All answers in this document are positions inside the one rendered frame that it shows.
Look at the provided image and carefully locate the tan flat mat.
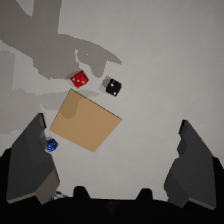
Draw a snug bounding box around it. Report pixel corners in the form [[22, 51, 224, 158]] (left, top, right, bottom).
[[49, 89, 122, 153]]

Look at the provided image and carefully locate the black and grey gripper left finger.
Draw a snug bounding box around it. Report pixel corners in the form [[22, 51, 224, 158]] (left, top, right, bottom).
[[0, 113, 60, 224]]

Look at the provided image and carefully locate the black die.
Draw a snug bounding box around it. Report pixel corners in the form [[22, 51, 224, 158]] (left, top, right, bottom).
[[106, 79, 122, 97]]

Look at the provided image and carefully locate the red die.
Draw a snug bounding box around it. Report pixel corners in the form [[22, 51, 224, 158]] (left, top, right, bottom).
[[70, 70, 89, 88]]

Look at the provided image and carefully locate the blue die with white pips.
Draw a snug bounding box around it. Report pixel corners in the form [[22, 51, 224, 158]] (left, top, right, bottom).
[[46, 139, 58, 152]]

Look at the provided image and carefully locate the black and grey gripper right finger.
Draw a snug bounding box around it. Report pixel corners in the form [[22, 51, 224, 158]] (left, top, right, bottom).
[[164, 120, 224, 224]]

